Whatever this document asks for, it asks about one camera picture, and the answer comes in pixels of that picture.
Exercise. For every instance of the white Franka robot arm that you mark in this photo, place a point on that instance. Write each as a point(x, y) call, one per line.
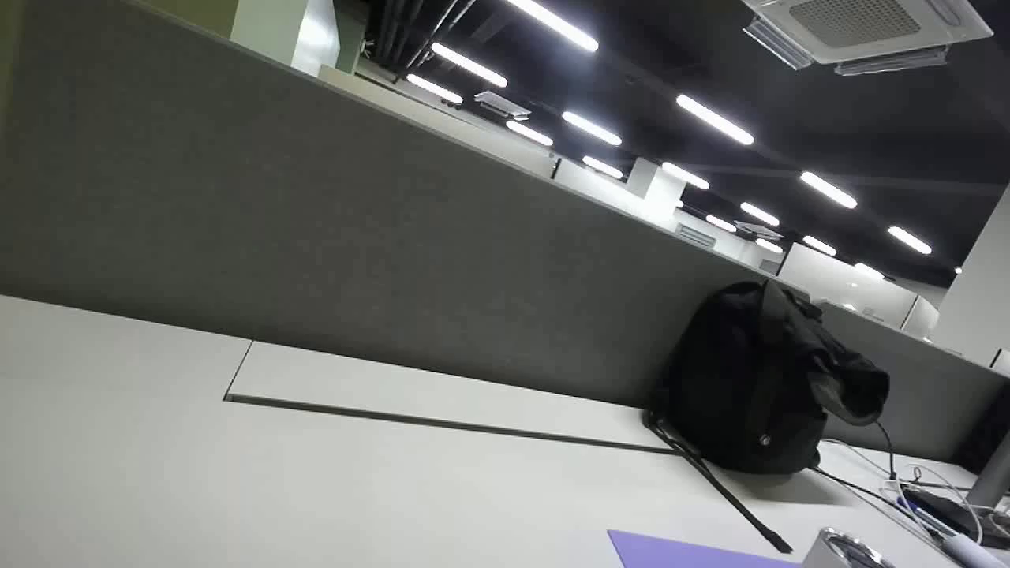
point(996, 477)

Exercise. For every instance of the long ceiling light tube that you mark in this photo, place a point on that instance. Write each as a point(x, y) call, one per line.
point(469, 64)
point(818, 246)
point(591, 128)
point(828, 191)
point(552, 25)
point(910, 241)
point(432, 89)
point(758, 213)
point(686, 176)
point(602, 166)
point(870, 271)
point(720, 221)
point(715, 120)
point(769, 248)
point(528, 135)

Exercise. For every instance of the gray fabric desk partition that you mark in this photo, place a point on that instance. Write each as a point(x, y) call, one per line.
point(315, 231)

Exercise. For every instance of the black backpack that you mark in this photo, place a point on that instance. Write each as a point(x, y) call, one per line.
point(742, 383)

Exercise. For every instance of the purple mat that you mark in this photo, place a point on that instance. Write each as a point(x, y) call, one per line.
point(674, 554)

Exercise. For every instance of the white office divider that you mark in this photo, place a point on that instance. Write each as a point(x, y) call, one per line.
point(854, 288)

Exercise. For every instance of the white ceiling air conditioner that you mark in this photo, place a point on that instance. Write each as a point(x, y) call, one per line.
point(863, 28)

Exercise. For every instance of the white blue cylindrical object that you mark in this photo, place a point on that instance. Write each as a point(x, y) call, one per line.
point(973, 554)

